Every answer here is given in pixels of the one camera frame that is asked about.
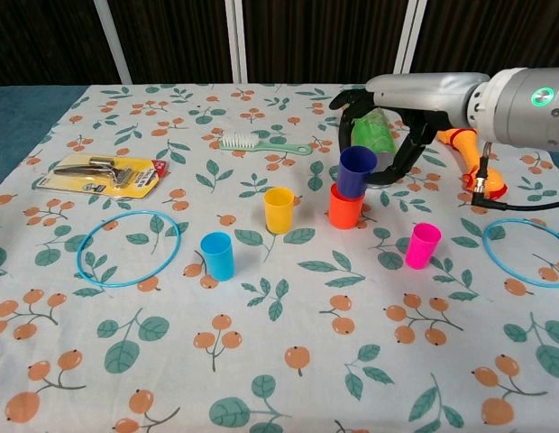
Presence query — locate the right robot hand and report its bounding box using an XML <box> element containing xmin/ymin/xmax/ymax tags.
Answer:
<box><xmin>330</xmin><ymin>71</ymin><xmax>491</xmax><ymax>187</ymax></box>

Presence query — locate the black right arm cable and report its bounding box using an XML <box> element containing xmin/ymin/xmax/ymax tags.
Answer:
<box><xmin>469</xmin><ymin>140</ymin><xmax>559</xmax><ymax>213</ymax></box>

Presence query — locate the yellow plastic cup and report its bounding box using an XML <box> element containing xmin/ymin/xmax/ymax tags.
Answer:
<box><xmin>263</xmin><ymin>187</ymin><xmax>295</xmax><ymax>235</ymax></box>

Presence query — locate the floral tablecloth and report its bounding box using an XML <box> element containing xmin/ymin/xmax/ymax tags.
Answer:
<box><xmin>0</xmin><ymin>83</ymin><xmax>559</xmax><ymax>433</ymax></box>

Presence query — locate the pink plastic cup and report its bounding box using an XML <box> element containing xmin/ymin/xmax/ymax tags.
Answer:
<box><xmin>406</xmin><ymin>222</ymin><xmax>443</xmax><ymax>271</ymax></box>

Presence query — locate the light blue plastic cup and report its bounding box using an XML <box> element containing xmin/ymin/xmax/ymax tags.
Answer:
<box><xmin>199</xmin><ymin>231</ymin><xmax>236</xmax><ymax>282</ymax></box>

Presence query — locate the white screen frame post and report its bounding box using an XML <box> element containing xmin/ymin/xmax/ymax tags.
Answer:
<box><xmin>93</xmin><ymin>0</ymin><xmax>133</xmax><ymax>85</ymax></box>
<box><xmin>224</xmin><ymin>0</ymin><xmax>250</xmax><ymax>85</ymax></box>
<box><xmin>391</xmin><ymin>0</ymin><xmax>421</xmax><ymax>77</ymax></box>

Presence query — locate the yellow rubber chicken toy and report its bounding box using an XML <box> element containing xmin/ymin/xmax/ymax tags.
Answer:
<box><xmin>436</xmin><ymin>127</ymin><xmax>507</xmax><ymax>199</ymax></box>

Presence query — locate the green chip can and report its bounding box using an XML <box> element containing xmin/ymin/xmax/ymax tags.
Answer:
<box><xmin>349</xmin><ymin>110</ymin><xmax>409</xmax><ymax>189</ymax></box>

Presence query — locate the razor in yellow blister pack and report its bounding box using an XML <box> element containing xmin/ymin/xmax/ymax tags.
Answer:
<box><xmin>35</xmin><ymin>152</ymin><xmax>170</xmax><ymax>199</ymax></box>

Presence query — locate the green hairbrush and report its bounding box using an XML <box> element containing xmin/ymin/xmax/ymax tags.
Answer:
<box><xmin>218</xmin><ymin>131</ymin><xmax>313</xmax><ymax>157</ymax></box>

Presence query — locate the dark slatted screen panel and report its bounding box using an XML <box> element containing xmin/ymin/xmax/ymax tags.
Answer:
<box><xmin>408</xmin><ymin>0</ymin><xmax>559</xmax><ymax>76</ymax></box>
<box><xmin>105</xmin><ymin>0</ymin><xmax>238</xmax><ymax>85</ymax></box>
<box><xmin>0</xmin><ymin>0</ymin><xmax>123</xmax><ymax>87</ymax></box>
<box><xmin>243</xmin><ymin>0</ymin><xmax>407</xmax><ymax>85</ymax></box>

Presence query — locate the smaller blue plastic ring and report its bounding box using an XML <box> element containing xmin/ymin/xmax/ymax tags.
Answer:
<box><xmin>482</xmin><ymin>217</ymin><xmax>559</xmax><ymax>289</ymax></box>

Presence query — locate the large orange plastic cup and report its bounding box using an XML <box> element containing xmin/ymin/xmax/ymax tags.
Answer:
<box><xmin>328</xmin><ymin>182</ymin><xmax>366</xmax><ymax>230</ymax></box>

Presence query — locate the dark blue plastic cup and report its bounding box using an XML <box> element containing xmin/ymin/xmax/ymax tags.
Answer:
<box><xmin>336</xmin><ymin>145</ymin><xmax>378</xmax><ymax>199</ymax></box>

